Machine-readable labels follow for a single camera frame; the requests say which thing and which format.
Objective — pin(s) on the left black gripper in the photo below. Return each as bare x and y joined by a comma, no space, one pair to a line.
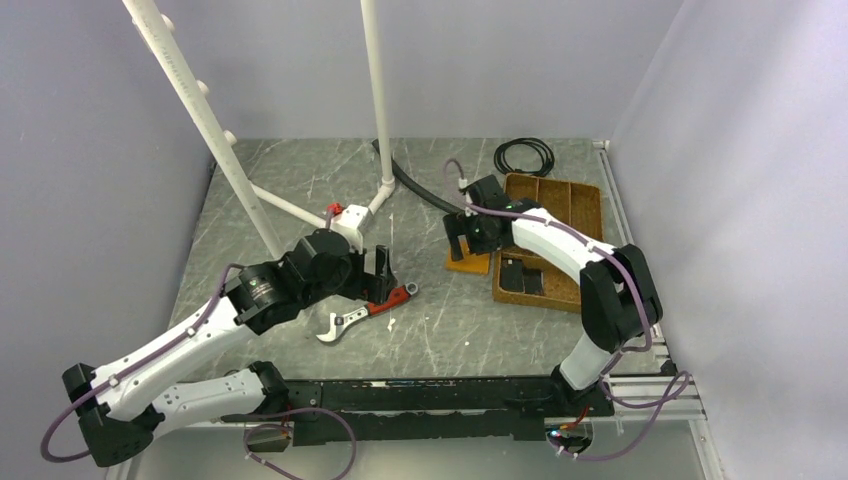
375,286

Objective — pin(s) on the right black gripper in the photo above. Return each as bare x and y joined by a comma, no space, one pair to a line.
456,226

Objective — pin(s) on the black VIP credit card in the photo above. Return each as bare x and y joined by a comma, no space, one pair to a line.
511,275

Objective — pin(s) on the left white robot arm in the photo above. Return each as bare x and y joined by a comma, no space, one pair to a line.
123,406

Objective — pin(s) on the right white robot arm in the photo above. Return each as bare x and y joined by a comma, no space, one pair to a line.
618,298

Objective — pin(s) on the brown woven divided tray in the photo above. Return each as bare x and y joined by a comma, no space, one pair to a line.
575,204

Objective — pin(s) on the red handled adjustable wrench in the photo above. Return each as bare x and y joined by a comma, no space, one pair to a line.
339,323

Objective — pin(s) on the white PVC pipe frame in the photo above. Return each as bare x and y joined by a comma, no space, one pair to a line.
156,30

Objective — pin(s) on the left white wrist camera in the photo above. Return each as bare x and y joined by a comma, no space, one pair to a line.
349,221

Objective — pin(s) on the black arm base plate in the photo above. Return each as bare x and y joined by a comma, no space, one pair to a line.
519,407

